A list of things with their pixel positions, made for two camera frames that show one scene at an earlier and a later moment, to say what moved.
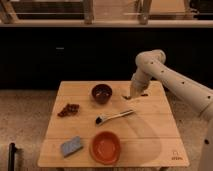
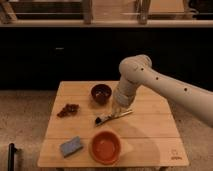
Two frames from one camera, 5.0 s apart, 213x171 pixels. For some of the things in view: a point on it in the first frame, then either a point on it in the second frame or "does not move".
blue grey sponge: (71, 146) does not move
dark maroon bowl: (101, 93) does not move
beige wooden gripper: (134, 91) -> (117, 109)
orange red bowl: (105, 147) does not move
